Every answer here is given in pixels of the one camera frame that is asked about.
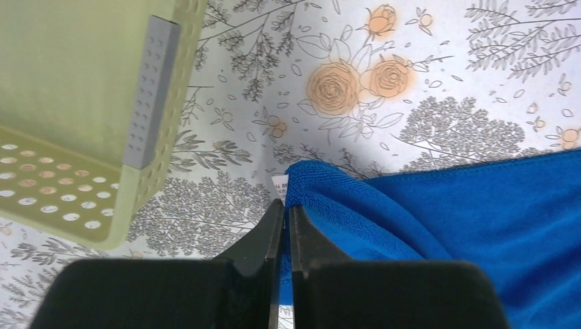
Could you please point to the blue towel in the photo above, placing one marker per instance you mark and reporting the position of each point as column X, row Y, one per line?
column 517, row 220

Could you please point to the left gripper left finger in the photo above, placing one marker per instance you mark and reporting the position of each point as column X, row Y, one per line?
column 239, row 288

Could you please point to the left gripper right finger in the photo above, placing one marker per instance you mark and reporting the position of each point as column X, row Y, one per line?
column 333, row 290

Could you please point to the green plastic basket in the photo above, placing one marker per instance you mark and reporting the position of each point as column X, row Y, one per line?
column 91, row 96

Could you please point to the floral table mat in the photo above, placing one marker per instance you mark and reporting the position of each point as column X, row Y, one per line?
column 372, row 88

